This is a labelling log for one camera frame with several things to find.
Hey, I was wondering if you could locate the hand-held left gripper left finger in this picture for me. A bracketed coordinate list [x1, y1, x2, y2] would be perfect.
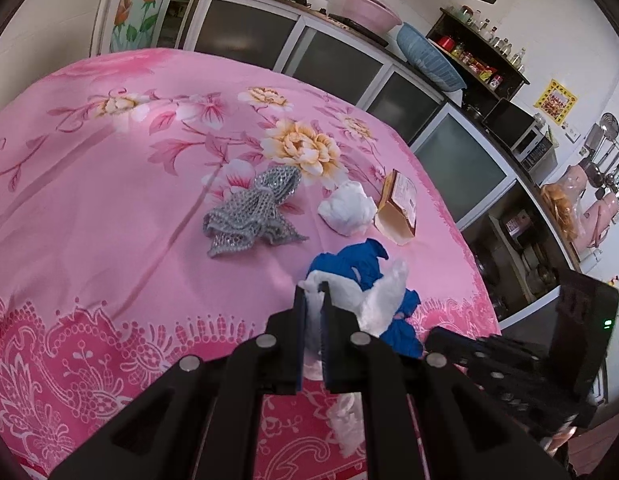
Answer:
[47, 282, 310, 480]

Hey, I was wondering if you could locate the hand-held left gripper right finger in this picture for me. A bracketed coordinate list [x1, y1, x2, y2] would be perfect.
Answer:
[321, 281, 573, 480]

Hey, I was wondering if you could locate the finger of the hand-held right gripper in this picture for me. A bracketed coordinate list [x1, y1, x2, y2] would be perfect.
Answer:
[424, 326, 543, 372]
[464, 361, 550, 428]

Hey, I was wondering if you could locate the white tissue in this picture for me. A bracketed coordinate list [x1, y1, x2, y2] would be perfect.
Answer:
[298, 259, 411, 456]
[318, 180, 377, 237]

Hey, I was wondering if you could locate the blue rubber glove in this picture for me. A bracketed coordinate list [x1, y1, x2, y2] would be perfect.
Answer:
[308, 238, 423, 359]

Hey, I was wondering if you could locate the person's right hand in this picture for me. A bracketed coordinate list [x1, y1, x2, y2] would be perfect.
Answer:
[541, 426, 576, 456]

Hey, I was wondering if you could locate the steel pot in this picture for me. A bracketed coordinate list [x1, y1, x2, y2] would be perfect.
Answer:
[522, 252, 561, 297]

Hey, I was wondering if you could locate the silver mesh scouring cloth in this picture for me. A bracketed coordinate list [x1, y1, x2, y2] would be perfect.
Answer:
[203, 165, 310, 259]

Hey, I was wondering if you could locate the clear bag of bread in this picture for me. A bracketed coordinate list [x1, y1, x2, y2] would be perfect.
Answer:
[539, 182, 589, 242]

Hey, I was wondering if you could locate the small cardboard box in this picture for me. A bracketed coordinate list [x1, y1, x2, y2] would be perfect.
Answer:
[374, 170, 419, 246]

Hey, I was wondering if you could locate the small pink thermos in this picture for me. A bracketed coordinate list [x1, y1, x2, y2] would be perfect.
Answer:
[564, 165, 590, 196]

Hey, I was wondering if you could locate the white kitchen cabinet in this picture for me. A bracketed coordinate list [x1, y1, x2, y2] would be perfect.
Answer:
[177, 0, 606, 322]

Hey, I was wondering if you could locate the rack of hanging kitchen utensils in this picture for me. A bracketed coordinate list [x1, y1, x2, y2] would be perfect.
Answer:
[579, 112, 619, 202]

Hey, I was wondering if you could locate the silver microwave oven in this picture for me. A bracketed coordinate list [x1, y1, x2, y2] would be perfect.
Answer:
[482, 98, 559, 172]

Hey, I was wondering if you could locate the pink floral blanket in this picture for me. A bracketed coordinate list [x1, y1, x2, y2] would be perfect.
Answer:
[0, 47, 503, 480]

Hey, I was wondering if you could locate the dark wooden spice shelf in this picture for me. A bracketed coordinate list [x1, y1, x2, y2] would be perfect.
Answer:
[426, 7, 531, 104]

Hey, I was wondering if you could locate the row of red seasoning jars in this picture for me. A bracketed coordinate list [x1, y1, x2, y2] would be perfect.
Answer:
[437, 35, 505, 91]

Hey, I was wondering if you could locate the blue plastic basin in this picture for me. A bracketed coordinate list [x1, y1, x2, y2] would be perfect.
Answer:
[395, 23, 468, 92]

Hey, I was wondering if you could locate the row of glass seasoning bottles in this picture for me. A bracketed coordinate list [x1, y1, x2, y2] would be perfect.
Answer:
[447, 5, 527, 68]

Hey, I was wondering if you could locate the black induction cooker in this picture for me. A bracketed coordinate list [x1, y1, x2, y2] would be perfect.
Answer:
[327, 12, 390, 47]

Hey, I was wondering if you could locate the pink cooking pot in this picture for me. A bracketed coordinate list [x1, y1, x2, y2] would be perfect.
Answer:
[339, 0, 403, 33]

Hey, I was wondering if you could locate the glass door with flower print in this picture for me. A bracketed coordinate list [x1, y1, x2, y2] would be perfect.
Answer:
[108, 0, 211, 54]

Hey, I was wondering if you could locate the yellow wall poster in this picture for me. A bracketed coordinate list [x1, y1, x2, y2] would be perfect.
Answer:
[533, 79, 580, 124]

